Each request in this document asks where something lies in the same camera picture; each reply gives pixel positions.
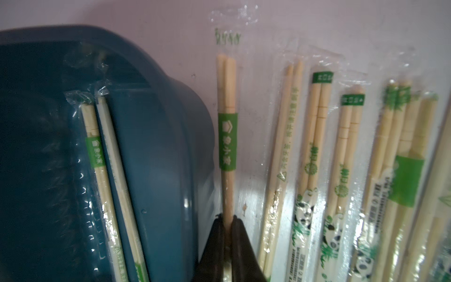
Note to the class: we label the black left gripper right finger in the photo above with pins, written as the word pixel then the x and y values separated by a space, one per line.
pixel 245 266

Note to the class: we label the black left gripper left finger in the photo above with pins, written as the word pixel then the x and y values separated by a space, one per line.
pixel 211 265

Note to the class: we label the panda chopsticks pair fourteenth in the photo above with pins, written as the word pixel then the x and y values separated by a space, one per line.
pixel 307 191

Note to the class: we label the panda chopsticks pair fifteenth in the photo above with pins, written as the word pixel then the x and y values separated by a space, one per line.
pixel 350 104

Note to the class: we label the panda chopsticks pair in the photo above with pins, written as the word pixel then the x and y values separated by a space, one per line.
pixel 397 95

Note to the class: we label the green band chopsticks pair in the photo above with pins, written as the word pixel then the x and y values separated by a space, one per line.
pixel 85 105
pixel 434 213
pixel 278 174

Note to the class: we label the green band chopsticks pair sixteenth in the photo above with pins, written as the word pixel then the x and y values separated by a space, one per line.
pixel 234 36

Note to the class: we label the green band chopsticks pair eleventh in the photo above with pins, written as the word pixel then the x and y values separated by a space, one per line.
pixel 407 168

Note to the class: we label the teal plastic storage box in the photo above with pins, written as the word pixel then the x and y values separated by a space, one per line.
pixel 51 228

